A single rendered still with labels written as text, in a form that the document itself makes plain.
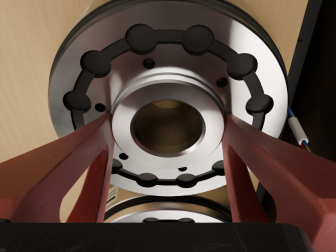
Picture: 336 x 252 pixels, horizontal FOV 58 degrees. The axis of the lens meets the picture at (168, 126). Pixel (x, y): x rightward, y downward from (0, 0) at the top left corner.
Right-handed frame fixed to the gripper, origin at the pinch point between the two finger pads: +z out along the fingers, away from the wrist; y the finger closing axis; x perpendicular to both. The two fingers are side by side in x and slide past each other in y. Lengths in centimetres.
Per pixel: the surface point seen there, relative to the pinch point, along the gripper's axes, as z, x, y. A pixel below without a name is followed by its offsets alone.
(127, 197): 2.5, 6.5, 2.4
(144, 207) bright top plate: 1.5, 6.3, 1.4
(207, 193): 2.7, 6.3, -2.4
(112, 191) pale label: 3.7, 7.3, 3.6
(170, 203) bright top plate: 1.6, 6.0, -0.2
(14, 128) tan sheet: 4.4, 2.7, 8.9
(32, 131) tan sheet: 4.4, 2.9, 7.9
